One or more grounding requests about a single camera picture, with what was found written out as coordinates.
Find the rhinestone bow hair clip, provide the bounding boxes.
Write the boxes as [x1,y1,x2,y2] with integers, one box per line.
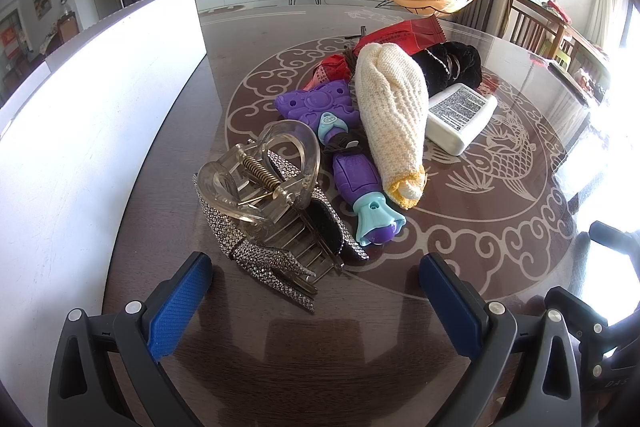
[192,176,368,313]

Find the white rectangular bottle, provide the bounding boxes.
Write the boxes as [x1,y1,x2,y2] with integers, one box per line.
[425,83,498,156]

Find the clear plastic hair claw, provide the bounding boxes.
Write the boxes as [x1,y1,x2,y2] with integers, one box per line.
[193,118,346,281]

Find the black velvet scrunchie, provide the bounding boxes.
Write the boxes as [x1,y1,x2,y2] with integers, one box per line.
[412,41,482,96]

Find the cream knitted cloth roll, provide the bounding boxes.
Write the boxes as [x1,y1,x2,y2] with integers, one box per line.
[354,42,428,209]

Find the purple toy water gun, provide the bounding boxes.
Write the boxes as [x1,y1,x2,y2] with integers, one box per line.
[274,80,406,247]

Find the red snack packet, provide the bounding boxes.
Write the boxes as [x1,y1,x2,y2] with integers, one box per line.
[354,16,446,55]

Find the red pink pouch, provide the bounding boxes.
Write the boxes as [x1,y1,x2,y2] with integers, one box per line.
[303,53,352,91]

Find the white cardboard sorting box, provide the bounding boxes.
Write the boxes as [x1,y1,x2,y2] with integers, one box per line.
[1,0,205,426]

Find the wooden dining chair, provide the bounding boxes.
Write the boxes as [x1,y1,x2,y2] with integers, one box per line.
[499,0,568,60]

